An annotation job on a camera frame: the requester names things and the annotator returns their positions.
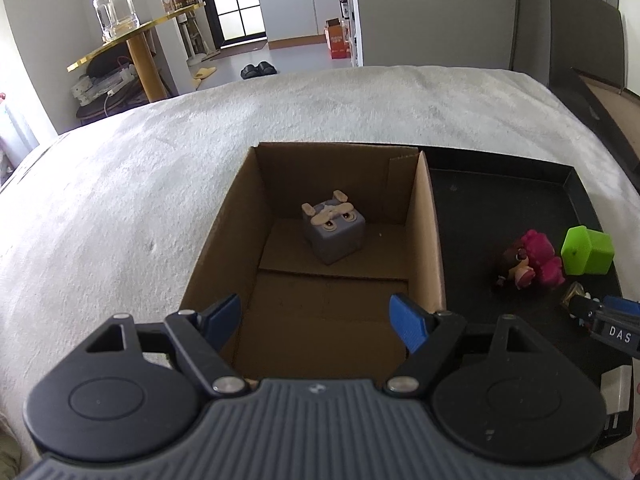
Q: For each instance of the black tray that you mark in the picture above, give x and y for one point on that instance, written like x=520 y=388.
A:
x=490 y=210

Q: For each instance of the brown door mat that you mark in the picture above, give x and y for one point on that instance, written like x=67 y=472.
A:
x=240 y=51

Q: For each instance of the yellow slipper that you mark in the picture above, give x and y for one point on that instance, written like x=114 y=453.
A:
x=204 y=72
x=197 y=81

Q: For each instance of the orange cardboard box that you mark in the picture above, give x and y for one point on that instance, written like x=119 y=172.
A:
x=336 y=40

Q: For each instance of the pink figure toy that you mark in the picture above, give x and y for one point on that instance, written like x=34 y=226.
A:
x=544 y=257

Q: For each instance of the small brown gold toy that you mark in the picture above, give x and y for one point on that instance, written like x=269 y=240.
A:
x=574 y=294

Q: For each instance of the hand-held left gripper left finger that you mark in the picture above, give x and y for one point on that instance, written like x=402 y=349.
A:
x=224 y=312

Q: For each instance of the grey cube toy with face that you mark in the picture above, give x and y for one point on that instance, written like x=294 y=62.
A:
x=335 y=235

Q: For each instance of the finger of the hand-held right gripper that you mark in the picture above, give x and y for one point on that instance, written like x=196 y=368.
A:
x=620 y=306

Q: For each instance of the round gold table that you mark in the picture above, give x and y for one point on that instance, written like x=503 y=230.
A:
x=142 y=55

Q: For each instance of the brown cardboard box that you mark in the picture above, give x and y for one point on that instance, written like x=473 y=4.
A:
x=320 y=310

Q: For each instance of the white power strip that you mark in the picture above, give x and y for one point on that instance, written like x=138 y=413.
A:
x=102 y=85

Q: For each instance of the green cube toy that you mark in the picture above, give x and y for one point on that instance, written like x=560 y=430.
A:
x=587 y=250

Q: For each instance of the black framed glass door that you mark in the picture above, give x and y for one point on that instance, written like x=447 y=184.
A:
x=235 y=0

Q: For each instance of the black framed brown board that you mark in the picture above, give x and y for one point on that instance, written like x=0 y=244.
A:
x=607 y=105

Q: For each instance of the tall clear glass jar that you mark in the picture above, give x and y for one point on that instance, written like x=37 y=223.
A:
x=106 y=10

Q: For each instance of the white cabinet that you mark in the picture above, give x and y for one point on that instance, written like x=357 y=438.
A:
x=300 y=2

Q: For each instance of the dark grey panel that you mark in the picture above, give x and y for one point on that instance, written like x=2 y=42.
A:
x=575 y=30

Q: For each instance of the black spray bottle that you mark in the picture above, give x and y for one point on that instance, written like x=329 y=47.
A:
x=344 y=4

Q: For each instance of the white standing appliance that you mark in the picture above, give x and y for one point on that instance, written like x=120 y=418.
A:
x=192 y=40

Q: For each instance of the black slipper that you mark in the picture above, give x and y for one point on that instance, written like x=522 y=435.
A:
x=249 y=71
x=266 y=67

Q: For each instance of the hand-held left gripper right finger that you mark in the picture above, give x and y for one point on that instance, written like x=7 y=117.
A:
x=407 y=322

